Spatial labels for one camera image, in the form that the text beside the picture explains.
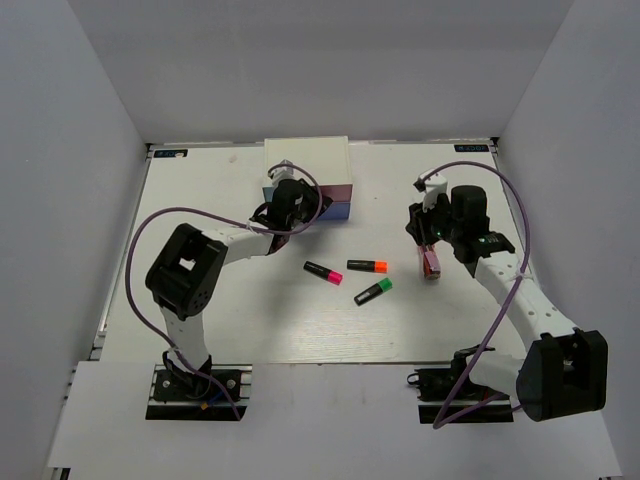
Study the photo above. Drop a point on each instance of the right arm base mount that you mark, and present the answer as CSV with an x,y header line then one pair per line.
x,y
460,395

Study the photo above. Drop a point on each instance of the blue corner label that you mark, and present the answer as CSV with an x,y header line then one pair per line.
x,y
170,153
471,148

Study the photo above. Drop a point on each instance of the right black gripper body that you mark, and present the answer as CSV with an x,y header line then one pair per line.
x,y
435,224

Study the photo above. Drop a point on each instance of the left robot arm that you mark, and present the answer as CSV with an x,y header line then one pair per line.
x,y
183,277

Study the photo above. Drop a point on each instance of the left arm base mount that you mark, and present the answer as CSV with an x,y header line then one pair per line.
x,y
172,400

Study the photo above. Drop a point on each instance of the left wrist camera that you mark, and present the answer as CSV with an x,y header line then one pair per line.
x,y
282,171

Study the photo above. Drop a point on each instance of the pink cap highlighter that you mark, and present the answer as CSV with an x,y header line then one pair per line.
x,y
324,273

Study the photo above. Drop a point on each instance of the green cap highlighter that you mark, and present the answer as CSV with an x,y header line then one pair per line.
x,y
373,291

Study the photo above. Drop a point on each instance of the purple-blue wide drawer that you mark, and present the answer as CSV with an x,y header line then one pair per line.
x,y
336,211

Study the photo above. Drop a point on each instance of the right blue corner label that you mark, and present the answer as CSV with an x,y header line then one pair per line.
x,y
471,148

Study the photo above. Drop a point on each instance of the pink lid clear stationery case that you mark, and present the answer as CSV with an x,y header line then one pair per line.
x,y
431,267

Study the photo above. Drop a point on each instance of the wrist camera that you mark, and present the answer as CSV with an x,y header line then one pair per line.
x,y
282,171
431,185

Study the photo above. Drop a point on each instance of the light blue small drawer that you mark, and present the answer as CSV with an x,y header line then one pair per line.
x,y
268,192

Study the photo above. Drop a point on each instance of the pink drawer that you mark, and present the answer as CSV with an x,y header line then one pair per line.
x,y
341,193

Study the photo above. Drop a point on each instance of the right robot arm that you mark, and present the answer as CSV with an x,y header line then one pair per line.
x,y
564,370

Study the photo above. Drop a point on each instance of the left blue corner label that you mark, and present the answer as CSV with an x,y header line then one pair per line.
x,y
170,153

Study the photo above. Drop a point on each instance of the white drawer cabinet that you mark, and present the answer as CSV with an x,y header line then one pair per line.
x,y
325,158

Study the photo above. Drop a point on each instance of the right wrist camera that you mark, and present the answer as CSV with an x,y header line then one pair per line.
x,y
431,185

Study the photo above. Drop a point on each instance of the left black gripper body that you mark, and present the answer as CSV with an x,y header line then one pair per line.
x,y
308,206

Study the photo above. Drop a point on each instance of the orange cap highlighter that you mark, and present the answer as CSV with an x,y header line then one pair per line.
x,y
371,266

